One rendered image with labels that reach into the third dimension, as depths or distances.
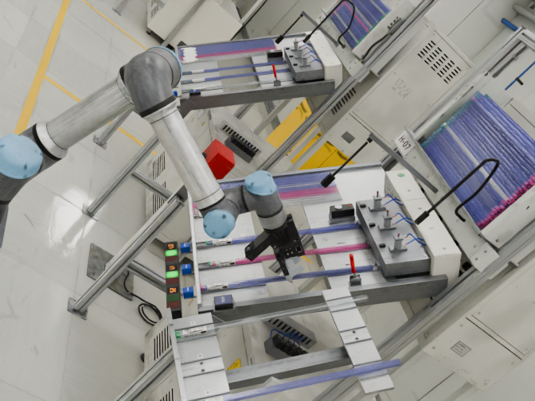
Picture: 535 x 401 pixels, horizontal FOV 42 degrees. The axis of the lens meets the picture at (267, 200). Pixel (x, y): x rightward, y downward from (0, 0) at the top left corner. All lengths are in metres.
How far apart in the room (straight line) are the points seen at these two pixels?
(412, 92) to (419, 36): 0.26
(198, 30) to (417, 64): 3.47
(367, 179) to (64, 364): 1.26
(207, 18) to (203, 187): 4.83
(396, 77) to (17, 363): 2.02
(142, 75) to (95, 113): 0.23
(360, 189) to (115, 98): 0.99
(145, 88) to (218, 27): 4.85
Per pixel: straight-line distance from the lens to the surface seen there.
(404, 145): 2.54
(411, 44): 3.33
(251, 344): 2.27
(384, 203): 2.27
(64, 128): 1.90
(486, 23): 5.38
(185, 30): 6.50
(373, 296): 2.01
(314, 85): 3.24
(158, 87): 1.67
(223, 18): 6.48
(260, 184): 1.80
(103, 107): 1.85
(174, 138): 1.68
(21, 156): 1.83
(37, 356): 2.60
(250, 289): 2.02
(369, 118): 3.38
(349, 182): 2.49
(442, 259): 2.03
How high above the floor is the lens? 1.64
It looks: 18 degrees down
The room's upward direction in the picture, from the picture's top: 45 degrees clockwise
